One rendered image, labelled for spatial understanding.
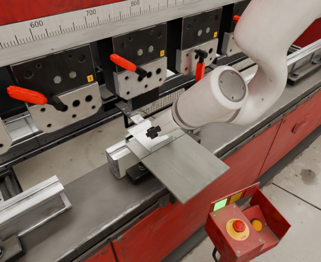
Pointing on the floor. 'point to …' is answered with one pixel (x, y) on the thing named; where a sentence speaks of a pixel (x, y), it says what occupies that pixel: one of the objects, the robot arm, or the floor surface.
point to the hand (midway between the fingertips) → (160, 128)
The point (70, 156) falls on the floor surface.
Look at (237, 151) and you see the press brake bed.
